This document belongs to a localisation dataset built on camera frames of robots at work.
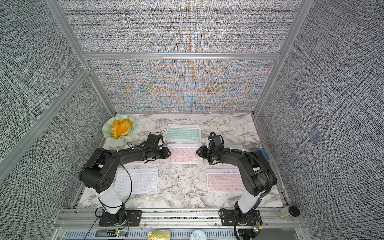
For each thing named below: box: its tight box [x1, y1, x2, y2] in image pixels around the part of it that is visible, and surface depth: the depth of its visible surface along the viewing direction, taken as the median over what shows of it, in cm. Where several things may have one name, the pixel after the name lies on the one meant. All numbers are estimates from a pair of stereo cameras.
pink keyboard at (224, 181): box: [206, 168, 245, 194], surface depth 87 cm
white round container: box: [190, 229, 207, 240], surface depth 66 cm
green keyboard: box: [165, 124, 202, 143], surface depth 108 cm
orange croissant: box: [111, 119, 132, 139], surface depth 102 cm
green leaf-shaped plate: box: [102, 114, 136, 140], surface depth 104 cm
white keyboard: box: [114, 167, 159, 195], surface depth 87 cm
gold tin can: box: [147, 230, 171, 240], surface depth 67 cm
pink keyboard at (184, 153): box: [165, 143, 203, 164], surface depth 97 cm
